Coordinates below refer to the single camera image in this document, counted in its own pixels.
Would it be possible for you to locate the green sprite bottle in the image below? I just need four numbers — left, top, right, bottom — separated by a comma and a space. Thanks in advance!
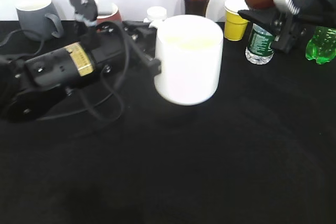
306, 26, 335, 65

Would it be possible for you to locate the white milk carton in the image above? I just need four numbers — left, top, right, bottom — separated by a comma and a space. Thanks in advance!
143, 6, 167, 23

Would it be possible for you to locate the grey ceramic mug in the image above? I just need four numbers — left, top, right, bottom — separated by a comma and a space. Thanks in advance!
15, 0, 64, 41

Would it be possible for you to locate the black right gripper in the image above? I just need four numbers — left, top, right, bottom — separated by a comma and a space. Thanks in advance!
238, 0, 335, 53

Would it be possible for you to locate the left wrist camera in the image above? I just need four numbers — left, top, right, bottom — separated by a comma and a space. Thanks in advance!
69, 0, 113, 22

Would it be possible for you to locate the black cable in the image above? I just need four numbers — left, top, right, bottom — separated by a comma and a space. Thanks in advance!
0, 20, 132, 122

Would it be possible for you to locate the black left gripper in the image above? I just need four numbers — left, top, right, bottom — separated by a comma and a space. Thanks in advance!
25, 20, 161, 88

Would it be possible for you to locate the red ceramic mug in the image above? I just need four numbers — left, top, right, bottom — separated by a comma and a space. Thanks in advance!
97, 3, 122, 24

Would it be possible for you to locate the white ceramic mug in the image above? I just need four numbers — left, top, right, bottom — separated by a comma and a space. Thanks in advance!
154, 15, 224, 106

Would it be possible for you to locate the green label water bottle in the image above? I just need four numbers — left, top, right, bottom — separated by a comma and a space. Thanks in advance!
245, 24, 275, 65

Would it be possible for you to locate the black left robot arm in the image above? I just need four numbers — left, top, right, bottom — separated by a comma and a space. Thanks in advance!
1, 22, 161, 123

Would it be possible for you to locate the yellow paper cup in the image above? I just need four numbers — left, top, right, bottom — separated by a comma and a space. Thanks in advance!
224, 0, 248, 41

